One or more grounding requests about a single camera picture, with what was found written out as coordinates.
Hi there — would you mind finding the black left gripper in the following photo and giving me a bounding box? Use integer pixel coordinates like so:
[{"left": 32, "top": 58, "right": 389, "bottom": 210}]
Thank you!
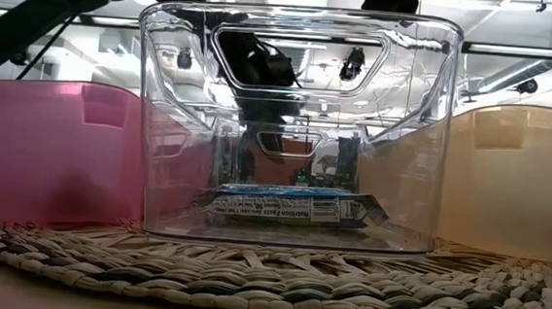
[{"left": 212, "top": 29, "right": 310, "bottom": 128}]

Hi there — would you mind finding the blue granola bar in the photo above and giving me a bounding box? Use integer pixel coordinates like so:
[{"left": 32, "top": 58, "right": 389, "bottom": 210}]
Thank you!
[{"left": 217, "top": 180, "right": 356, "bottom": 204}]

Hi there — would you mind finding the white label snack packet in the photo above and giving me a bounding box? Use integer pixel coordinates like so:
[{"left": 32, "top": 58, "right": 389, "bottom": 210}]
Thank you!
[{"left": 191, "top": 181, "right": 392, "bottom": 235}]

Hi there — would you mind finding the black ceiling spotlight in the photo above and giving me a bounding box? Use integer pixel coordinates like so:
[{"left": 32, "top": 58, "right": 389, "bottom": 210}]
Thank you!
[
  {"left": 337, "top": 45, "right": 367, "bottom": 84},
  {"left": 174, "top": 48, "right": 194, "bottom": 71},
  {"left": 8, "top": 44, "right": 34, "bottom": 68},
  {"left": 514, "top": 76, "right": 539, "bottom": 96}
]

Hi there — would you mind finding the clear plastic bin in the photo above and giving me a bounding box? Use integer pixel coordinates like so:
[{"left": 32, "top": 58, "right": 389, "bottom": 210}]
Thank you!
[{"left": 121, "top": 0, "right": 466, "bottom": 264}]

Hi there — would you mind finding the round woven placemat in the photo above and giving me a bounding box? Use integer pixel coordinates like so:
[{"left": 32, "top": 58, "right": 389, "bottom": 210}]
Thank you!
[{"left": 0, "top": 206, "right": 552, "bottom": 309}]

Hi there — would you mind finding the pink plastic bin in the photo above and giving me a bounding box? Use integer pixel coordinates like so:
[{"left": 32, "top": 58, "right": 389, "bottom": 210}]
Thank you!
[{"left": 0, "top": 75, "right": 154, "bottom": 239}]

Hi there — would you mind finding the long ceiling light strip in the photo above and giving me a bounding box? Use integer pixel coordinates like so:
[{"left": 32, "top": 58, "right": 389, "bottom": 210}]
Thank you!
[{"left": 0, "top": 7, "right": 552, "bottom": 61}]

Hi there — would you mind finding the beige plastic bin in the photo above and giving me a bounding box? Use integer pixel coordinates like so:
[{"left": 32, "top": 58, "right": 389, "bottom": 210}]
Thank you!
[{"left": 433, "top": 98, "right": 552, "bottom": 265}]

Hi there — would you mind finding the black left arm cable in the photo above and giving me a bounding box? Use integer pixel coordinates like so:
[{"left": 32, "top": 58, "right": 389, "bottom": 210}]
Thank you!
[{"left": 16, "top": 7, "right": 82, "bottom": 86}]

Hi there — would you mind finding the grey ceiling duct pipe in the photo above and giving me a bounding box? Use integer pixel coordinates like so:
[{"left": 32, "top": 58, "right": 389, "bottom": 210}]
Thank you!
[{"left": 474, "top": 17, "right": 552, "bottom": 100}]

